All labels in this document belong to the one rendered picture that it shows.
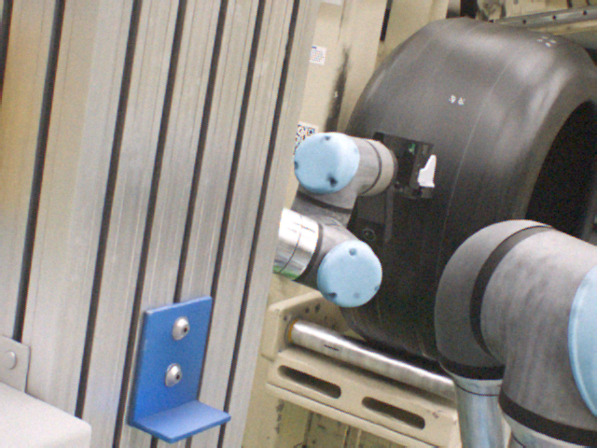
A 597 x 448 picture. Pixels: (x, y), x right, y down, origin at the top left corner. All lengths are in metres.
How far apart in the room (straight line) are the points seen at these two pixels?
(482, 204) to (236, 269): 0.88
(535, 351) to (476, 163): 0.90
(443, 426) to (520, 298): 1.07
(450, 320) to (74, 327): 0.33
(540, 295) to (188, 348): 0.26
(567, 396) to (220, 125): 0.32
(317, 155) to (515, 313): 0.59
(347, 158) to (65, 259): 0.72
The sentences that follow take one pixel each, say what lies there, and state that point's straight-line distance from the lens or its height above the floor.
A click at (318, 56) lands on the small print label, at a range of 2.08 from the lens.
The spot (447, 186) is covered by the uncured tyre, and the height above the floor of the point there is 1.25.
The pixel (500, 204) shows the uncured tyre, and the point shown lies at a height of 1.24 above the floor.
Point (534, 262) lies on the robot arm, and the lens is 0.90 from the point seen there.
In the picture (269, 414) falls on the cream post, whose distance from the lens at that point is 2.22.
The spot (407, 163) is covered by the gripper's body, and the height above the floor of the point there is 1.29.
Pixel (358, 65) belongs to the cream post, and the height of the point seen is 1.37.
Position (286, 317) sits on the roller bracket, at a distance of 2.04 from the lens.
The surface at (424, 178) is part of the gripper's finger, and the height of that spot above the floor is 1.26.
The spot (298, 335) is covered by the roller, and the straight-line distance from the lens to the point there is 2.06.
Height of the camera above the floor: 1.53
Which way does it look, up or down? 13 degrees down
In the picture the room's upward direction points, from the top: 10 degrees clockwise
